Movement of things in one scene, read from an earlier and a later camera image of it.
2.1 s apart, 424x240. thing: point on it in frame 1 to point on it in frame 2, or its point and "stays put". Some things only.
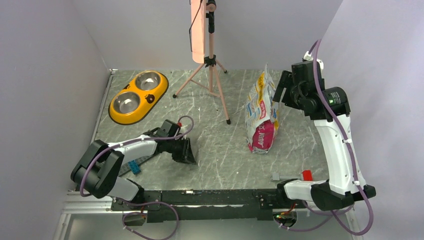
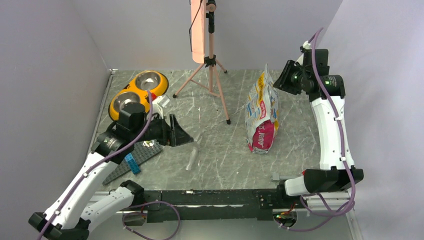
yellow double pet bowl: x=146 y=89 stays put
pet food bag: x=262 y=116 stays put
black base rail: x=165 y=205 stays put
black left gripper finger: x=183 y=151 to x=178 y=135
